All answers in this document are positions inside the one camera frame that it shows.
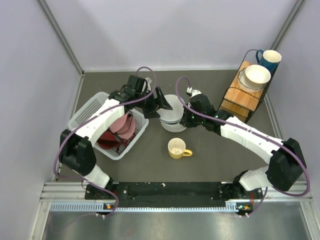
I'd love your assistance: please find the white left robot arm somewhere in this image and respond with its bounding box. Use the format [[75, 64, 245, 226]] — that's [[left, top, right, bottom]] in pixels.
[[57, 75, 173, 199]]

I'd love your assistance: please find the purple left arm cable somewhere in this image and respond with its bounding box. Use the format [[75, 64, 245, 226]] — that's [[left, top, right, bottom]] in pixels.
[[53, 66, 161, 218]]

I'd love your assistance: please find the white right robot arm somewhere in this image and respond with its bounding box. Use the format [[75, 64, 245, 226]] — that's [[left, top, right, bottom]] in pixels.
[[180, 87, 307, 198]]

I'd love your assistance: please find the dark red bra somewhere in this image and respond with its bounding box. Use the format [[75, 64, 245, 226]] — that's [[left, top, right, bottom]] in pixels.
[[97, 130, 136, 150]]

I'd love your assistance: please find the aluminium rail with cable duct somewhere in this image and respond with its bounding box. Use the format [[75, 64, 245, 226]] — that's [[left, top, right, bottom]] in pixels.
[[40, 181, 313, 215]]

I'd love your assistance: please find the white plastic basket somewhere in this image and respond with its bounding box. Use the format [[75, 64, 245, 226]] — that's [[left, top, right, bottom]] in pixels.
[[67, 91, 149, 161]]

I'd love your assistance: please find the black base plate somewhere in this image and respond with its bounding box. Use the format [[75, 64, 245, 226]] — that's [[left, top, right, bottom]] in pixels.
[[84, 181, 266, 208]]

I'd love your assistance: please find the pink bra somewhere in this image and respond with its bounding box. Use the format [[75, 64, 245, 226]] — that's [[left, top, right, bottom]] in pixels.
[[109, 111, 136, 140]]

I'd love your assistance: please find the wooden rack with black frame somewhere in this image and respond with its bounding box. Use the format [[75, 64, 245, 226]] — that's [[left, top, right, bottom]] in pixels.
[[219, 57, 275, 123]]

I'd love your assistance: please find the yellow mug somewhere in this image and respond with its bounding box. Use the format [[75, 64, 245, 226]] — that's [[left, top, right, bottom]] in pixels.
[[167, 138, 193, 160]]

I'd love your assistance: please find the blue and white mug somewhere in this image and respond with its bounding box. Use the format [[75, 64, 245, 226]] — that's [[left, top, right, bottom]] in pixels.
[[255, 49, 282, 75]]

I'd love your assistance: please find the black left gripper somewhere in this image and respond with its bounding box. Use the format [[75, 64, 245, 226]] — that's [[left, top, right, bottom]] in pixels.
[[135, 86, 172, 119]]

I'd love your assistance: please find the white bowl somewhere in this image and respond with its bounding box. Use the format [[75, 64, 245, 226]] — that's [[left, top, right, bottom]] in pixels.
[[237, 64, 271, 93]]

